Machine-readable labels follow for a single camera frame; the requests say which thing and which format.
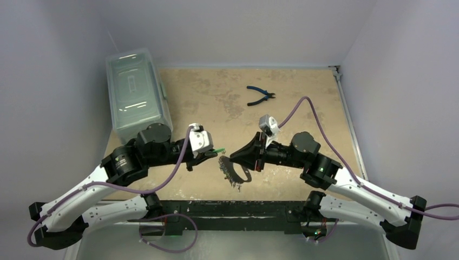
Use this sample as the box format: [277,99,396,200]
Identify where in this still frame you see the metal keyring plate with keys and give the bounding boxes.
[214,148,252,193]

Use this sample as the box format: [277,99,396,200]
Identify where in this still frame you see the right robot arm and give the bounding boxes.
[229,132,427,250]

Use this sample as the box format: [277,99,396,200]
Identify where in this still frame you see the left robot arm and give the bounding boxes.
[27,123,218,250]

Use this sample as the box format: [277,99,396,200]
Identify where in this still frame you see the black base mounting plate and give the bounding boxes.
[140,200,323,236]

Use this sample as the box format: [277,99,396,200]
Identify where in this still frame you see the translucent plastic storage box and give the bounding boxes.
[106,48,173,144]

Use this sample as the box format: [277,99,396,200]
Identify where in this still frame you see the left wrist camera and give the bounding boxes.
[188,123,214,158]

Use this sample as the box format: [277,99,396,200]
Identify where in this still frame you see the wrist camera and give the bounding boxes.
[259,114,280,148]
[188,123,214,158]

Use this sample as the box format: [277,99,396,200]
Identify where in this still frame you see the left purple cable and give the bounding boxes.
[27,124,201,252]

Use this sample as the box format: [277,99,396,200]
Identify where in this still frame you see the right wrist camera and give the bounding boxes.
[259,114,280,148]

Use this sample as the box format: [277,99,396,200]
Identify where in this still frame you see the blue handled pliers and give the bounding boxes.
[246,85,277,107]

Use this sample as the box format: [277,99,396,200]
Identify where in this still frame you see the right side aluminium rail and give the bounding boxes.
[328,66,368,180]

